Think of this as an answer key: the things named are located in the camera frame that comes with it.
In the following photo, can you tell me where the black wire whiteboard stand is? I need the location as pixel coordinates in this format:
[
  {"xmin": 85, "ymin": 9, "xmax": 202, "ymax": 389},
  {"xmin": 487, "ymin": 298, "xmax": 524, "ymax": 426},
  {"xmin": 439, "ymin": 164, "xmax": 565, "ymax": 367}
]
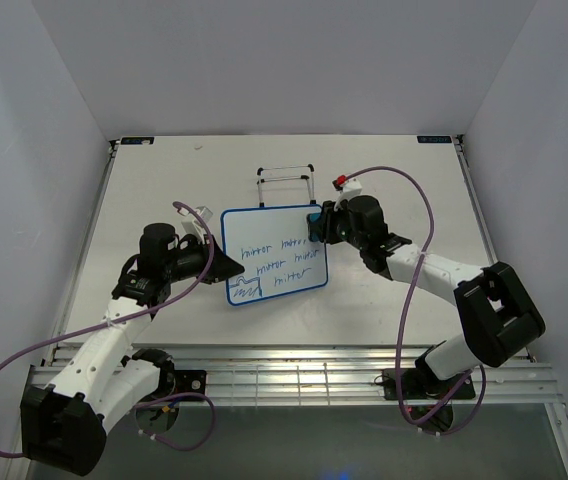
[{"xmin": 256, "ymin": 163, "xmax": 317, "ymax": 208}]

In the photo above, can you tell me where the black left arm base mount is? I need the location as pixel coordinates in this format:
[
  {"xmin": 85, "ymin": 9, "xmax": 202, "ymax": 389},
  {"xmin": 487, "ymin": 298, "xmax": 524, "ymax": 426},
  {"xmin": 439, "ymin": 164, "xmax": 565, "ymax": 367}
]
[{"xmin": 166, "ymin": 369, "xmax": 208, "ymax": 395}]

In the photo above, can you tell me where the blue black whiteboard eraser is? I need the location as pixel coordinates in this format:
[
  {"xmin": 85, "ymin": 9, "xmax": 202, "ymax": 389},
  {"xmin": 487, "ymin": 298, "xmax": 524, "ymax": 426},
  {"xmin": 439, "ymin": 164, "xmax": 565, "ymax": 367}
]
[{"xmin": 306, "ymin": 212, "xmax": 325, "ymax": 243}]

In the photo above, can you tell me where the right black corner label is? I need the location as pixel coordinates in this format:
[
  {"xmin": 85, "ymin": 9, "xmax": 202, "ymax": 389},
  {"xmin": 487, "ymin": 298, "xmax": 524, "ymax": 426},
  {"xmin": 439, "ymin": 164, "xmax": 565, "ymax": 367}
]
[{"xmin": 417, "ymin": 135, "xmax": 452, "ymax": 144}]

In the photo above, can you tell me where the aluminium extrusion frame rail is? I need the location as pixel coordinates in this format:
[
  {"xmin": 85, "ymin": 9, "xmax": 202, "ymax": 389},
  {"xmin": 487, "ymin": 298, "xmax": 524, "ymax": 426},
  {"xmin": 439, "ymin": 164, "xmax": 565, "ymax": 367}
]
[{"xmin": 21, "ymin": 344, "xmax": 565, "ymax": 409}]

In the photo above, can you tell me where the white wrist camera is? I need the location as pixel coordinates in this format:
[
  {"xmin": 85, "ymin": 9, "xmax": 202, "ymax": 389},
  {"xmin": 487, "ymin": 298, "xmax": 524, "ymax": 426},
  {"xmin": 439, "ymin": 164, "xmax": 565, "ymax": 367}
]
[
  {"xmin": 333, "ymin": 175, "xmax": 362, "ymax": 203},
  {"xmin": 177, "ymin": 206, "xmax": 213, "ymax": 242}
]

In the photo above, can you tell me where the black corner label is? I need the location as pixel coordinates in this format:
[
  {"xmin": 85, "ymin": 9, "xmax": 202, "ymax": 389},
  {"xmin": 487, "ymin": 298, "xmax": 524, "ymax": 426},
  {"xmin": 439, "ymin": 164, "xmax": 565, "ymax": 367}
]
[
  {"xmin": 417, "ymin": 135, "xmax": 452, "ymax": 144},
  {"xmin": 120, "ymin": 136, "xmax": 155, "ymax": 146}
]

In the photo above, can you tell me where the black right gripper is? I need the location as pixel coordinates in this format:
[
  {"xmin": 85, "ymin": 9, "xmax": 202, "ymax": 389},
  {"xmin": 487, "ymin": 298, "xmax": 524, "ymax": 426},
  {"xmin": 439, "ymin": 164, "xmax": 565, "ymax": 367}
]
[{"xmin": 310, "ymin": 198, "xmax": 366, "ymax": 251}]

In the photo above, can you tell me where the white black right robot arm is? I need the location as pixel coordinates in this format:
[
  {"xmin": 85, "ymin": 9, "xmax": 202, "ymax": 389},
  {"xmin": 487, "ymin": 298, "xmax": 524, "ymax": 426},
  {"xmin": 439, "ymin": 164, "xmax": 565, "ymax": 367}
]
[{"xmin": 307, "ymin": 195, "xmax": 546, "ymax": 399}]

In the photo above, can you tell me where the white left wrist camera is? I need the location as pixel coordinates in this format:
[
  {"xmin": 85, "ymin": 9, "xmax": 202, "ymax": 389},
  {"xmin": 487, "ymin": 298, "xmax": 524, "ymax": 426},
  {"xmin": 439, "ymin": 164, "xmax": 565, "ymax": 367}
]
[{"xmin": 177, "ymin": 206, "xmax": 213, "ymax": 242}]

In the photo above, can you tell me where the blue framed whiteboard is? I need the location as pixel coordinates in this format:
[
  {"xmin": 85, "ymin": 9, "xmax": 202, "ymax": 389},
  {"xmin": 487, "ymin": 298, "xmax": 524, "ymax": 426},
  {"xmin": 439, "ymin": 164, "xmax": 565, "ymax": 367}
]
[{"xmin": 220, "ymin": 204, "xmax": 329, "ymax": 306}]

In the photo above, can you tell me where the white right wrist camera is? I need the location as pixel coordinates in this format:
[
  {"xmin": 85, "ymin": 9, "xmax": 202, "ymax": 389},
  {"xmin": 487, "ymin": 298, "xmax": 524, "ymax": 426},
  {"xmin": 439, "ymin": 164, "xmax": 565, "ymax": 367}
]
[{"xmin": 333, "ymin": 175, "xmax": 362, "ymax": 203}]

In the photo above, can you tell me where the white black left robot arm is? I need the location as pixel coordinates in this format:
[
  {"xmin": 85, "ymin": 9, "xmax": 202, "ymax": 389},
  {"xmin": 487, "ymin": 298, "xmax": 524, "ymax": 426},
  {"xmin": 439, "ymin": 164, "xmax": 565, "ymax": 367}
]
[{"xmin": 20, "ymin": 223, "xmax": 244, "ymax": 476}]

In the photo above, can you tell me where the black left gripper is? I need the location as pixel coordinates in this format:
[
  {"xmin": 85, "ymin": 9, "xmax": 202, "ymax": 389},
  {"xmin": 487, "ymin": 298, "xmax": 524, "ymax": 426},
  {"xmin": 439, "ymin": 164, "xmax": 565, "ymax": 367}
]
[{"xmin": 165, "ymin": 235, "xmax": 245, "ymax": 286}]

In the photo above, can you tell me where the left black corner label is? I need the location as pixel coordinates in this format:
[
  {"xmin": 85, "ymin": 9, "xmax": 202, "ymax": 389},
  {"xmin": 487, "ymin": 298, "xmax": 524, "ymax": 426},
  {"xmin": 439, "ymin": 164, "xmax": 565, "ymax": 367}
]
[{"xmin": 120, "ymin": 136, "xmax": 155, "ymax": 146}]

